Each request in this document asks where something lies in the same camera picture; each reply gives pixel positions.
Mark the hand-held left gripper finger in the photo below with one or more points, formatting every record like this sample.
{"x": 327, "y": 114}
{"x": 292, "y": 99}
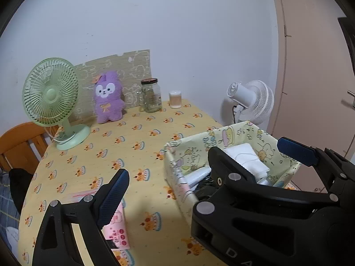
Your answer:
{"x": 113, "y": 196}

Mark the white plastic packet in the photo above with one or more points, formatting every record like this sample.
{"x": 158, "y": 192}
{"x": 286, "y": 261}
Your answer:
{"x": 198, "y": 174}

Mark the blue plaid bedding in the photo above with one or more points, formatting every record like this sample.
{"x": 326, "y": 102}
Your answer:
{"x": 7, "y": 213}

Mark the green desk fan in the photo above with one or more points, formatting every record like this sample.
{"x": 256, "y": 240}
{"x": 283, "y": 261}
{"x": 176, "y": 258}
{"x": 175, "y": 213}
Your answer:
{"x": 50, "y": 94}

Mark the pink printed packet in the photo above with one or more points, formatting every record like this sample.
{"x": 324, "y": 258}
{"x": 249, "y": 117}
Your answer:
{"x": 116, "y": 227}

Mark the cotton swab container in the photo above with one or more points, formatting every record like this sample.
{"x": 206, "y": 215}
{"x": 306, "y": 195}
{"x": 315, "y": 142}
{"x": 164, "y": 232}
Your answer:
{"x": 175, "y": 99}

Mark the yellow printed tablecloth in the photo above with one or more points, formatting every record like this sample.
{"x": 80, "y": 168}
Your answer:
{"x": 124, "y": 155}

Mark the wooden chair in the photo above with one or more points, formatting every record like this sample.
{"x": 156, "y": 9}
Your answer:
{"x": 19, "y": 141}

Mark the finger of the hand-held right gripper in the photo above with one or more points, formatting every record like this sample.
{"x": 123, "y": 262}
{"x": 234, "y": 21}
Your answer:
{"x": 222, "y": 166}
{"x": 298, "y": 151}

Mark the white standing fan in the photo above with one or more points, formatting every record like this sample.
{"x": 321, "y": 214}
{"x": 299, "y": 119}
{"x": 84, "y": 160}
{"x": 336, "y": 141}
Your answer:
{"x": 244, "y": 92}

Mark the dark cloth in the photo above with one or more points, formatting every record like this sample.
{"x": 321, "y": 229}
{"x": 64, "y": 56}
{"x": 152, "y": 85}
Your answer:
{"x": 20, "y": 185}

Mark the beige door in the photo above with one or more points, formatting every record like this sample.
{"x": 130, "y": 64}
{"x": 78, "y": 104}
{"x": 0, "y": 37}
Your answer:
{"x": 310, "y": 74}

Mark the white folded cloth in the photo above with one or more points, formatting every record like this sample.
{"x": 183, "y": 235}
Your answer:
{"x": 249, "y": 158}

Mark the grey socks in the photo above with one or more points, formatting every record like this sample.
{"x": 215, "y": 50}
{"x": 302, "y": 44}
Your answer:
{"x": 205, "y": 187}

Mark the purple plush toy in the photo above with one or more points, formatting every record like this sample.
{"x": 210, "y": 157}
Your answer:
{"x": 106, "y": 99}

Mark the glass jar with lid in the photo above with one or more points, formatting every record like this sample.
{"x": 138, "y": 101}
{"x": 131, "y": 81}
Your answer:
{"x": 151, "y": 98}

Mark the beige printed board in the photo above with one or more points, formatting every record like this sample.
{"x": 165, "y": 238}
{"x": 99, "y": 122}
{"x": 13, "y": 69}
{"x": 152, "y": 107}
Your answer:
{"x": 133, "y": 63}

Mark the yellow printed fabric basket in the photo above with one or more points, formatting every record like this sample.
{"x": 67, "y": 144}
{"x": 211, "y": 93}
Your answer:
{"x": 188, "y": 155}

